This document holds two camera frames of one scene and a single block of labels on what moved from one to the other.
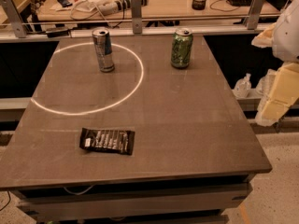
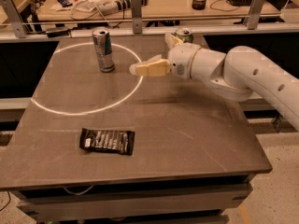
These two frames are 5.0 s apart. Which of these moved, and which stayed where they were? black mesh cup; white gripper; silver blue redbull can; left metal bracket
Moved: white gripper
Stayed: black mesh cup; left metal bracket; silver blue redbull can
